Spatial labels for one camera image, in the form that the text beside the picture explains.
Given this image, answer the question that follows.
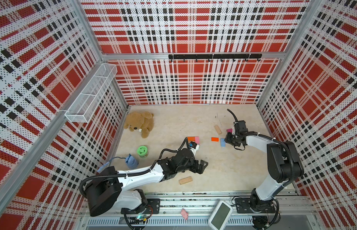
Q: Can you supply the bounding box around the light blue back block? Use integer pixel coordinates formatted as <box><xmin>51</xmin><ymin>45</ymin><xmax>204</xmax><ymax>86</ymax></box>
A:
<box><xmin>220</xmin><ymin>138</ymin><xmax>225</xmax><ymax>147</ymax></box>

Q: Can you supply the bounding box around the wooden block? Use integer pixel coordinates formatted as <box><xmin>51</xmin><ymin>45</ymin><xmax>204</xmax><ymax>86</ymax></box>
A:
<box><xmin>179</xmin><ymin>176</ymin><xmax>193</xmax><ymax>185</ymax></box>
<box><xmin>215</xmin><ymin>125</ymin><xmax>222</xmax><ymax>135</ymax></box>

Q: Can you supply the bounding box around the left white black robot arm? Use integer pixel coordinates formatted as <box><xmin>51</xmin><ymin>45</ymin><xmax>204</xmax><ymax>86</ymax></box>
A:
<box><xmin>79</xmin><ymin>139</ymin><xmax>208</xmax><ymax>217</ymax></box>

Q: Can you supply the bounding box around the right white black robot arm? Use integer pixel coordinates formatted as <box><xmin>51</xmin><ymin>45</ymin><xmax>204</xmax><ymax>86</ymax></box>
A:
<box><xmin>225</xmin><ymin>109</ymin><xmax>304</xmax><ymax>213</ymax></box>

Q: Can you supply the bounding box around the green round toy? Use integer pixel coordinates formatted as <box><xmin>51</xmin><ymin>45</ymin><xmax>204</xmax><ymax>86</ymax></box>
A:
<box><xmin>137</xmin><ymin>146</ymin><xmax>148</xmax><ymax>158</ymax></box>

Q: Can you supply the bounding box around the white tablet device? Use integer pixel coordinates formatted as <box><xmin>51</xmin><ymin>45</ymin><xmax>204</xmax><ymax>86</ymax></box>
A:
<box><xmin>208</xmin><ymin>200</ymin><xmax>233</xmax><ymax>230</ymax></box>

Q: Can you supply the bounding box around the brown teddy bear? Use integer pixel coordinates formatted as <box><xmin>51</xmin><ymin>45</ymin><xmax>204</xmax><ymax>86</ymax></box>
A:
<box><xmin>123</xmin><ymin>112</ymin><xmax>154</xmax><ymax>139</ymax></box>

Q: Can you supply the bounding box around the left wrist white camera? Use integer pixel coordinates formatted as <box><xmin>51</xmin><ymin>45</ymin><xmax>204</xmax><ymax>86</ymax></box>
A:
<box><xmin>189</xmin><ymin>141</ymin><xmax>200</xmax><ymax>156</ymax></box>

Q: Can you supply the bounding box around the pink block on rail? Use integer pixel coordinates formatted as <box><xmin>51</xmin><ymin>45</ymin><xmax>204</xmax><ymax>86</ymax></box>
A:
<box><xmin>180</xmin><ymin>209</ymin><xmax>189</xmax><ymax>220</ymax></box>

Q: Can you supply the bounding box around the blue toy with cord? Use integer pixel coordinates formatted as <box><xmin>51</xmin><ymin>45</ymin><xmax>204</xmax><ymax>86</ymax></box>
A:
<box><xmin>97</xmin><ymin>154</ymin><xmax>139</xmax><ymax>173</ymax></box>

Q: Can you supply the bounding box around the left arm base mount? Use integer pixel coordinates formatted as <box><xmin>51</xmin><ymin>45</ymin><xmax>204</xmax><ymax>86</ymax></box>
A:
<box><xmin>121</xmin><ymin>198</ymin><xmax>161</xmax><ymax>230</ymax></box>

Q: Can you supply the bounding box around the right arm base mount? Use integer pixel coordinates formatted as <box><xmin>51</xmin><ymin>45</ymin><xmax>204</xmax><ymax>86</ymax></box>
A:
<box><xmin>231</xmin><ymin>196</ymin><xmax>281</xmax><ymax>230</ymax></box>

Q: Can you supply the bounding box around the black hook rail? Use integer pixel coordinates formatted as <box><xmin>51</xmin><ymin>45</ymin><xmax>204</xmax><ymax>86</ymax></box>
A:
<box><xmin>168</xmin><ymin>53</ymin><xmax>262</xmax><ymax>60</ymax></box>

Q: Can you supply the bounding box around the white wire mesh basket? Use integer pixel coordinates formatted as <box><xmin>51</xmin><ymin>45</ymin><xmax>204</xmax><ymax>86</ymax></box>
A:
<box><xmin>65</xmin><ymin>63</ymin><xmax>117</xmax><ymax>123</ymax></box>

